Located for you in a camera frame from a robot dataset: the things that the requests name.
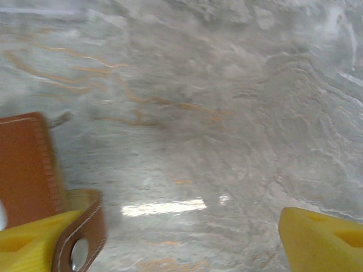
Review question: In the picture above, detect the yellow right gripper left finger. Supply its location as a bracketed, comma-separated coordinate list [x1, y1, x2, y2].
[0, 209, 83, 272]

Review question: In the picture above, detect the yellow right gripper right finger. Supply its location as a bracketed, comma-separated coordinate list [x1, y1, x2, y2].
[277, 206, 363, 272]

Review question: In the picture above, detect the brown leather card holder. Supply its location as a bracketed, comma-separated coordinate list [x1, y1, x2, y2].
[0, 112, 108, 272]

